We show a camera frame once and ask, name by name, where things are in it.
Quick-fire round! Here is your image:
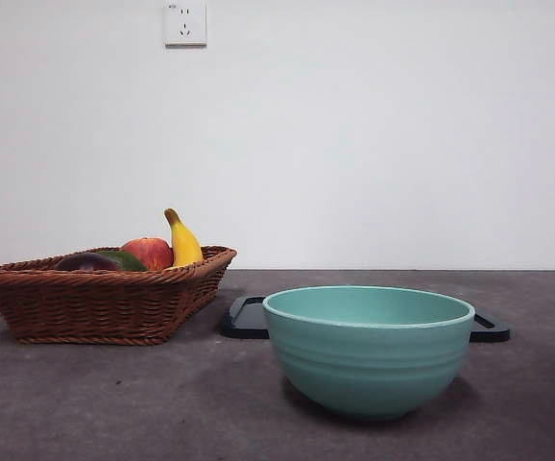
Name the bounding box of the teal ribbed bowl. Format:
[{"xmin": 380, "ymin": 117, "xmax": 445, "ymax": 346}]
[{"xmin": 261, "ymin": 284, "xmax": 477, "ymax": 423}]

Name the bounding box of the dark purple plum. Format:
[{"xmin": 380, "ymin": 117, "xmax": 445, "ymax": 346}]
[{"xmin": 54, "ymin": 253, "xmax": 121, "ymax": 272}]

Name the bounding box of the yellow banana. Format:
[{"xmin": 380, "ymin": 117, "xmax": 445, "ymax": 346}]
[{"xmin": 163, "ymin": 207, "xmax": 205, "ymax": 268}]

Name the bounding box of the black rectangular tray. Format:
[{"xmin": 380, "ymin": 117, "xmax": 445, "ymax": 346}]
[{"xmin": 218, "ymin": 295, "xmax": 512, "ymax": 343}]

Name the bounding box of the red yellow apple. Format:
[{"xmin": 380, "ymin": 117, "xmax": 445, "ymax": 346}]
[{"xmin": 120, "ymin": 235, "xmax": 175, "ymax": 271}]

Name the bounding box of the green avocado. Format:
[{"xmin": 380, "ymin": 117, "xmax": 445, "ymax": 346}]
[{"xmin": 95, "ymin": 249, "xmax": 148, "ymax": 272}]

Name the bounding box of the brown wicker basket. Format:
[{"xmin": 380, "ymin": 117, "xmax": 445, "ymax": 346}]
[{"xmin": 0, "ymin": 245, "xmax": 238, "ymax": 346}]

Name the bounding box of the white wall power socket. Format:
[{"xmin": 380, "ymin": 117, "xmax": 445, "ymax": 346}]
[{"xmin": 163, "ymin": 1, "xmax": 208, "ymax": 48}]

